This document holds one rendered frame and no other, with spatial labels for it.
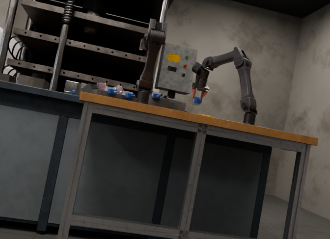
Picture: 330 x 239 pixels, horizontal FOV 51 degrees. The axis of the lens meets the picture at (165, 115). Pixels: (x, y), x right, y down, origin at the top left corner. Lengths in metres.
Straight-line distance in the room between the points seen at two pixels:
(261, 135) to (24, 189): 1.31
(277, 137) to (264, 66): 4.41
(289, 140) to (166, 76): 1.48
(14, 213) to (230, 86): 4.43
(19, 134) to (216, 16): 4.55
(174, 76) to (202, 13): 3.09
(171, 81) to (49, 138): 1.34
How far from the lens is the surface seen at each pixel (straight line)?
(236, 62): 2.04
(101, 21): 3.00
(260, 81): 6.09
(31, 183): 2.08
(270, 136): 1.78
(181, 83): 3.02
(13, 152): 2.08
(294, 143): 1.87
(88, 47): 2.92
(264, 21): 6.33
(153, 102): 2.07
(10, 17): 2.97
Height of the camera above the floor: 0.67
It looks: 3 degrees up
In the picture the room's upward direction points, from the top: 10 degrees clockwise
